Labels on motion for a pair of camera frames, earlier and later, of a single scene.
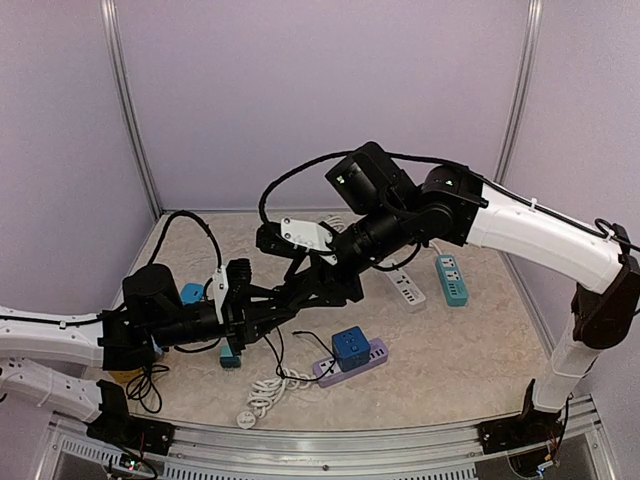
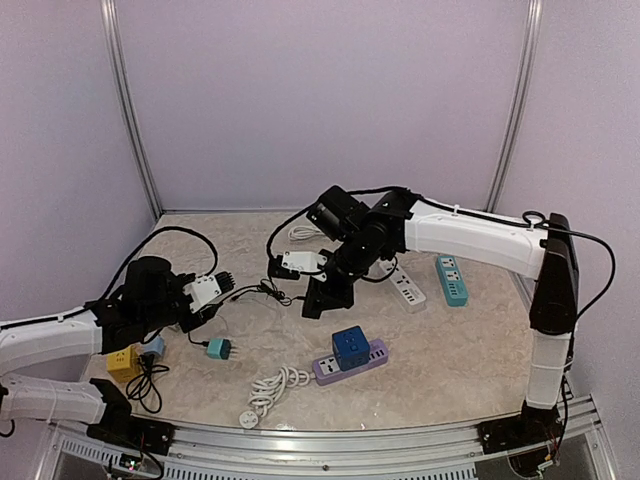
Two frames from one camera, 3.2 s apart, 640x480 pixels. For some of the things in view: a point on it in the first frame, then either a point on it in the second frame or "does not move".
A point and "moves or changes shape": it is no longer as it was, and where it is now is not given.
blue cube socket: [351, 349] does not move
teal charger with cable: [228, 360] moves or changes shape
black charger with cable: [283, 362] moves or changes shape
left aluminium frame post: [129, 102] does not move
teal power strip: [452, 280] does not move
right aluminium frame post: [519, 102] does not move
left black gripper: [254, 313] -> [205, 315]
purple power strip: [325, 372] does not move
